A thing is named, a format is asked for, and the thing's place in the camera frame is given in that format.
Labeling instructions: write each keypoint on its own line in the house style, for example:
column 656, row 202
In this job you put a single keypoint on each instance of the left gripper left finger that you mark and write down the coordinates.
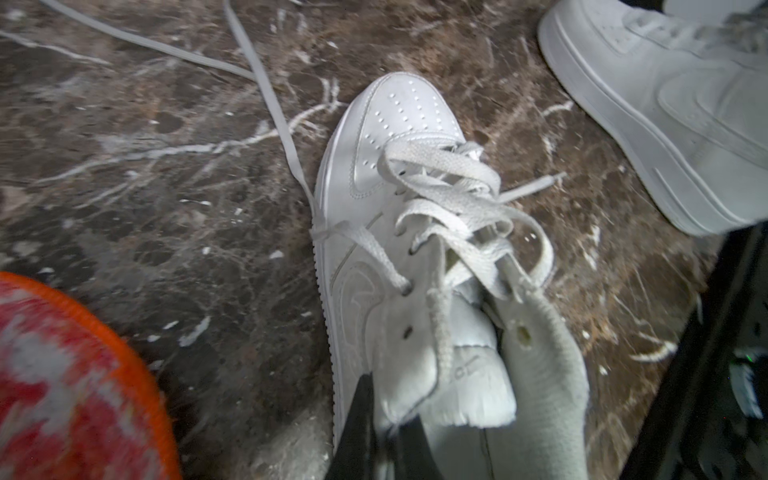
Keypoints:
column 355, row 455

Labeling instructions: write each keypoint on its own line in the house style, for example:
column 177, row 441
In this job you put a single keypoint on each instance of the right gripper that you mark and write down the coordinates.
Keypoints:
column 709, row 418

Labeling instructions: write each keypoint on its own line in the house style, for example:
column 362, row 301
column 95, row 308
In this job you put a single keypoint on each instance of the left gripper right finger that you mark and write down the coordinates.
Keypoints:
column 410, row 453

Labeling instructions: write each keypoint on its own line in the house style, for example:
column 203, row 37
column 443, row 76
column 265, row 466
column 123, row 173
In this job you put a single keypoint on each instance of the white sneaker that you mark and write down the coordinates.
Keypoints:
column 414, row 243
column 686, row 102

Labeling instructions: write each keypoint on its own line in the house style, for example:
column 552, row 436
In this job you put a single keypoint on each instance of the white insole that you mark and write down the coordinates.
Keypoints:
column 550, row 385

